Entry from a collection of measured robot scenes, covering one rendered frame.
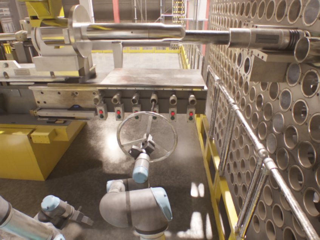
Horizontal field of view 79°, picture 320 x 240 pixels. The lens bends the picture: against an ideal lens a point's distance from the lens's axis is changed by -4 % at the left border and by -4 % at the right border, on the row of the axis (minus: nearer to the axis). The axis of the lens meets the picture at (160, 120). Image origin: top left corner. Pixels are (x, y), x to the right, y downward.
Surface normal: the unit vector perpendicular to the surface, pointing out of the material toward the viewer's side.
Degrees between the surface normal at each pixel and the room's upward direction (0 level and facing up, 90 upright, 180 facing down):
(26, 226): 84
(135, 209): 43
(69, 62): 90
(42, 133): 0
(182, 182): 0
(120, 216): 58
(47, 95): 90
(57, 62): 90
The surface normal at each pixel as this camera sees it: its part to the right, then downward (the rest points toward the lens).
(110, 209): -0.46, -0.28
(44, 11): -0.04, 0.95
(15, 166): -0.05, 0.49
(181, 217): 0.00, -0.87
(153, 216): 0.22, -0.04
